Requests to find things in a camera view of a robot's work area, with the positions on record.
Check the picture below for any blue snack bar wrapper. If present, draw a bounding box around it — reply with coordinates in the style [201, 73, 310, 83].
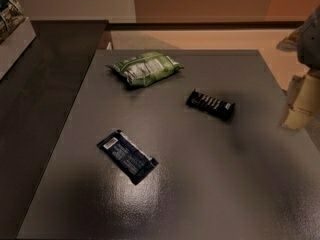
[97, 129, 158, 185]

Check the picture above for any black rxbar chocolate bar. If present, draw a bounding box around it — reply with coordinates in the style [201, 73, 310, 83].
[186, 90, 235, 121]

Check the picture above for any white box of snacks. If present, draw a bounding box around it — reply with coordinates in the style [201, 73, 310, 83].
[0, 0, 36, 79]

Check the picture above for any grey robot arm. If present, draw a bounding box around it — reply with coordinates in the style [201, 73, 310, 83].
[281, 6, 320, 130]

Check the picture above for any green chip bag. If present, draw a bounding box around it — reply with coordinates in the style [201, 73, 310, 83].
[108, 51, 183, 87]

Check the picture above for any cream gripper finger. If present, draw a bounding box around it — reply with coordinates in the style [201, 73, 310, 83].
[281, 71, 320, 130]

